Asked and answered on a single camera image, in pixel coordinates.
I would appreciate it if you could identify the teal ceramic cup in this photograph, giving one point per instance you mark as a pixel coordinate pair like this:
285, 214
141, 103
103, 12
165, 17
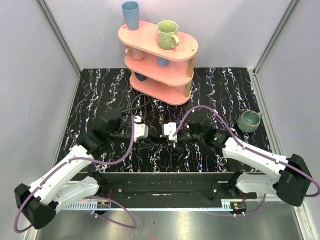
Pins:
249, 121

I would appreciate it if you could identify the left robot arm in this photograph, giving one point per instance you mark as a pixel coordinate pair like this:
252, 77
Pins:
42, 199

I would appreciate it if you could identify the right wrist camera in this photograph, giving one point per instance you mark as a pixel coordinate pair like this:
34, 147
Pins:
168, 131

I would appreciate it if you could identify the pink three-tier shelf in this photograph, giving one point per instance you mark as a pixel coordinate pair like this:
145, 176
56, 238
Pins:
170, 84

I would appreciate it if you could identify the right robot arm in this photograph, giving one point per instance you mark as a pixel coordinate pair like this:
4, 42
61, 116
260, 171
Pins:
286, 177

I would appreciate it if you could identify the pink mug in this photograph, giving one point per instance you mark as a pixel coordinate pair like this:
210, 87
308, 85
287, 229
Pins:
135, 53

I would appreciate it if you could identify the blue plastic tumbler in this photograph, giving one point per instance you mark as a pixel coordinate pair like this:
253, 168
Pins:
131, 14

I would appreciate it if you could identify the black marble mat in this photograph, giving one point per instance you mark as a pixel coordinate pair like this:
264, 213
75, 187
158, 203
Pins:
221, 94

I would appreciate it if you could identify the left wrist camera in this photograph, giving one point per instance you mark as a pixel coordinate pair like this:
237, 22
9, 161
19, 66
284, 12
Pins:
141, 130

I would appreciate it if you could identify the dark blue cup lower shelf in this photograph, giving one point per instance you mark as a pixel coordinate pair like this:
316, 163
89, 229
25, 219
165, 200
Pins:
140, 77

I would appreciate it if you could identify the green mug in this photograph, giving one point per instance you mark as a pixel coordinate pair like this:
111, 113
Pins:
167, 34

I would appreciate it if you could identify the blue cup middle shelf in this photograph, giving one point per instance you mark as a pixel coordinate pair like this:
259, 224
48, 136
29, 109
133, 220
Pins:
162, 61

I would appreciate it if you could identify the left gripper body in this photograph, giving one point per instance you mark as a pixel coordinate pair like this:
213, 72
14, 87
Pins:
139, 140

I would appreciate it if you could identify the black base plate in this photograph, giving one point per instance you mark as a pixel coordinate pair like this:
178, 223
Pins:
168, 190

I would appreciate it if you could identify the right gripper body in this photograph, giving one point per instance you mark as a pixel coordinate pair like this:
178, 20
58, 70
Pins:
189, 137

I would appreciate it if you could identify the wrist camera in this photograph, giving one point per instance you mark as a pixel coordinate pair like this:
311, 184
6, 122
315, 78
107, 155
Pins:
168, 131
141, 130

